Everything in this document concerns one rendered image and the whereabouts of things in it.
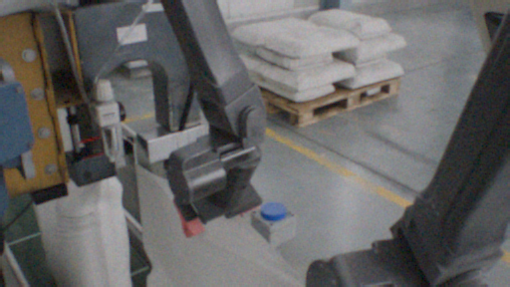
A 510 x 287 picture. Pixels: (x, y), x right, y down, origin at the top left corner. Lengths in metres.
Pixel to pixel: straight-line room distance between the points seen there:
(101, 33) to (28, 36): 0.12
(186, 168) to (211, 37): 0.17
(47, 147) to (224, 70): 0.45
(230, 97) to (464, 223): 0.34
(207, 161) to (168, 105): 0.41
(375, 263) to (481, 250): 0.10
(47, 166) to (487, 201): 0.78
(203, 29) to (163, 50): 0.41
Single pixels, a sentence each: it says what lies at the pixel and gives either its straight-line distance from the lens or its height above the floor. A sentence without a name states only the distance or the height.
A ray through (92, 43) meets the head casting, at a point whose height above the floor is 1.28.
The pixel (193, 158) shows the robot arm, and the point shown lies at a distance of 0.65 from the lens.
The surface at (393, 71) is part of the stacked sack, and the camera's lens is 4.40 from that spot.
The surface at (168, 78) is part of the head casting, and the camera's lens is 1.03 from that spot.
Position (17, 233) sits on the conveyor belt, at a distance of 2.12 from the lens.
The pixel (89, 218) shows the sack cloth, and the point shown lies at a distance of 1.38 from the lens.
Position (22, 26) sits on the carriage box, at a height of 1.32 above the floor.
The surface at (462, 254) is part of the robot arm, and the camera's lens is 0.45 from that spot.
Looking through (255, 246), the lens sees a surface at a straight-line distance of 0.81.
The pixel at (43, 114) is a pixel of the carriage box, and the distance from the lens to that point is 0.96.
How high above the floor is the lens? 1.50
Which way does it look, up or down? 26 degrees down
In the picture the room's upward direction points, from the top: straight up
